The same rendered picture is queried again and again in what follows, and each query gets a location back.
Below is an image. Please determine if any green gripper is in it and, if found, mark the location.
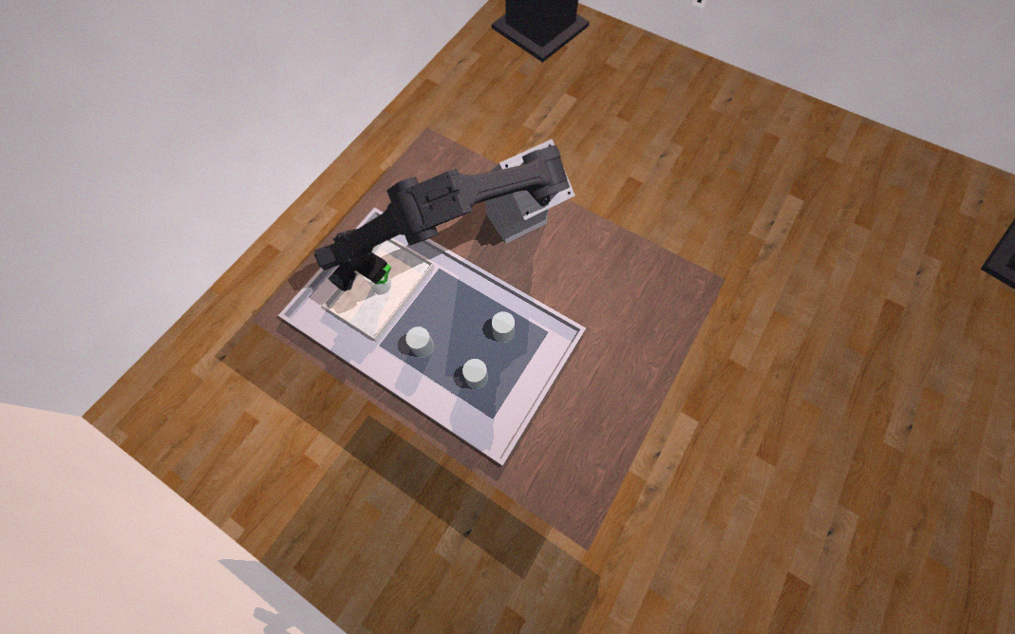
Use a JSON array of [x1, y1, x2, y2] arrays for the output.
[[365, 252, 391, 285]]

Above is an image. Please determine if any clear glass jar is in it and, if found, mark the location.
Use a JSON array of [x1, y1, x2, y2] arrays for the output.
[[492, 311, 515, 343], [462, 359, 488, 389], [405, 326, 434, 358], [364, 275, 393, 293]]

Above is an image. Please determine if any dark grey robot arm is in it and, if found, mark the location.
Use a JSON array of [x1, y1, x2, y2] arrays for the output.
[[314, 145, 570, 291]]

